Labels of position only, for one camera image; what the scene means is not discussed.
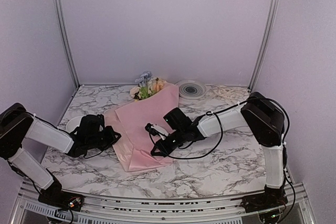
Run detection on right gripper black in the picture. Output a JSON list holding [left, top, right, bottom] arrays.
[[151, 128, 186, 158]]

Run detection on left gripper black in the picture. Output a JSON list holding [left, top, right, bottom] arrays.
[[87, 125, 121, 151]]

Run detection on pink wrapping paper sheet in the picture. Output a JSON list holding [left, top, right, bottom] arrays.
[[104, 83, 179, 172]]

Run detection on pink rose fake flower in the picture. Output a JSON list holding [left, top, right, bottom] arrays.
[[130, 77, 166, 101]]

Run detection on blue white fake flower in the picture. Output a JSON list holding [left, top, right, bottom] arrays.
[[134, 71, 153, 90]]

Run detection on beige rope bundle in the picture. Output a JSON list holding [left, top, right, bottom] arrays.
[[209, 84, 253, 104]]

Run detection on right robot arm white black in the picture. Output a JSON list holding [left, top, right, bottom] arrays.
[[145, 92, 289, 207]]

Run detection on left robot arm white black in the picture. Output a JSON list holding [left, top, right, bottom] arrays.
[[1, 103, 121, 206]]

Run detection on orange white bowl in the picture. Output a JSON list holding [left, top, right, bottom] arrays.
[[66, 116, 82, 133]]

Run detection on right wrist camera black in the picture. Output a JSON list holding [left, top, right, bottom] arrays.
[[145, 123, 169, 140]]

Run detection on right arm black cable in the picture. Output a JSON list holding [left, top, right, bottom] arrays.
[[148, 97, 291, 161]]

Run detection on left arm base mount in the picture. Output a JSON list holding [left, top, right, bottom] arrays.
[[38, 190, 84, 211]]

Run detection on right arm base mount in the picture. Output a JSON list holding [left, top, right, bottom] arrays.
[[240, 192, 288, 213]]

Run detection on aluminium front rail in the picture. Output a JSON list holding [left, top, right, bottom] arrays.
[[10, 182, 316, 223]]

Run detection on left aluminium frame post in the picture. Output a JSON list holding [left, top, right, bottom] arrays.
[[54, 0, 80, 89]]

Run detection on aluminium frame post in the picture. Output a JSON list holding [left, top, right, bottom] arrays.
[[248, 0, 279, 91], [54, 0, 80, 89]]

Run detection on right aluminium frame post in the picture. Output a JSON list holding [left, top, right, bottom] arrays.
[[248, 0, 279, 91]]

